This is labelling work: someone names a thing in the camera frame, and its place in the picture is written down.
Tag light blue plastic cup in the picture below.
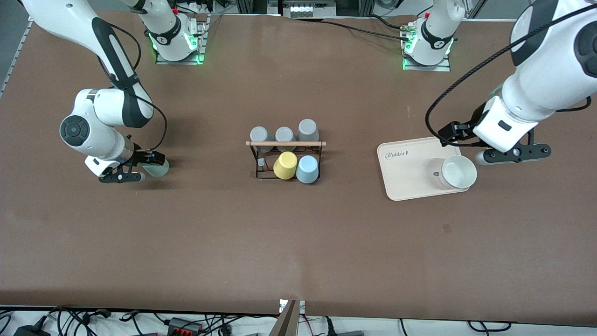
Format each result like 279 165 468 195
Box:
296 155 320 184

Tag grey plastic cup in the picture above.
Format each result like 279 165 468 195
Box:
275 126 296 152
298 119 320 142
250 126 275 153

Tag black power adapter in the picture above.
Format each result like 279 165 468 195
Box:
13 324 51 336

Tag black looped floor cable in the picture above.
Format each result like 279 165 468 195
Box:
468 320 513 333

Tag perforated metal table rail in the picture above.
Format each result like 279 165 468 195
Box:
0 19 33 98

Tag aluminium extrusion frame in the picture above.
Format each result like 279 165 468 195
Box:
236 0 374 19

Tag beige Rabbit print tray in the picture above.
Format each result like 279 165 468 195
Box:
377 135 471 202

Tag yellow plastic cup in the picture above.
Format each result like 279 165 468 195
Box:
273 151 298 180

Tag thin black power cable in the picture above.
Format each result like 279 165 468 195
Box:
298 18 413 42

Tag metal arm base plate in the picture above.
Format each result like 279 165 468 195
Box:
155 14 207 65
402 21 452 72

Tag black wire cup rack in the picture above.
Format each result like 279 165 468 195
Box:
246 140 327 181

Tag black braided sleeve cable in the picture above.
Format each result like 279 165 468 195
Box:
96 21 168 154
425 2 597 146

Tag black power strip orange switches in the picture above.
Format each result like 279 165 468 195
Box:
167 317 204 336

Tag pale green plastic cup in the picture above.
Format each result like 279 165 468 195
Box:
140 158 170 178

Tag white ceramic bowl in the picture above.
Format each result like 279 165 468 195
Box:
437 155 478 190

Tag grey camera stand post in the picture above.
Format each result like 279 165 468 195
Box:
270 299 306 336

